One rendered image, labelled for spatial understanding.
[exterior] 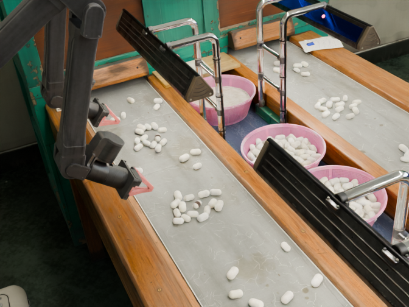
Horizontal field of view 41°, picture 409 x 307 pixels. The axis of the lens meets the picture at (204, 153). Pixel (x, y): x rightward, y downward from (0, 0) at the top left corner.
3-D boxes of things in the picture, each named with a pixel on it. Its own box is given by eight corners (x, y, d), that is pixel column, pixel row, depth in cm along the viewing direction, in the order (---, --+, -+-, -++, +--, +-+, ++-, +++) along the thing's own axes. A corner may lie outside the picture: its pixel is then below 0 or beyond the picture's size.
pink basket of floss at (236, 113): (243, 135, 199) (242, 112, 194) (176, 125, 209) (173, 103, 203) (265, 100, 219) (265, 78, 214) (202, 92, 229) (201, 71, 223)
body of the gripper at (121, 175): (127, 160, 146) (103, 151, 142) (140, 180, 138) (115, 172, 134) (115, 180, 148) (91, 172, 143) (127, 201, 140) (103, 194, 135)
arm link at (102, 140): (53, 155, 135) (62, 175, 129) (76, 116, 132) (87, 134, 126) (95, 167, 143) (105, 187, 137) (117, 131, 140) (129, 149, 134)
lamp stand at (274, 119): (283, 137, 196) (283, 15, 171) (255, 112, 211) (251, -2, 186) (327, 121, 202) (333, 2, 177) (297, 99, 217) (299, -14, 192)
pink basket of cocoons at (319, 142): (292, 206, 165) (292, 181, 159) (225, 174, 181) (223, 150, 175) (341, 164, 180) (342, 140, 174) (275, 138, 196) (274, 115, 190)
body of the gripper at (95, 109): (99, 98, 186) (80, 90, 182) (108, 112, 178) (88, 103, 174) (90, 115, 187) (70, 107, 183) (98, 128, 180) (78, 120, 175)
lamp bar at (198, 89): (187, 104, 147) (184, 79, 143) (115, 30, 194) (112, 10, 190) (214, 95, 149) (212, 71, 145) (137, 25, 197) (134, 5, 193)
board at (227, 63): (165, 88, 215) (165, 85, 214) (151, 74, 226) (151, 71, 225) (240, 66, 225) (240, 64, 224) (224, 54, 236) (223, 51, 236)
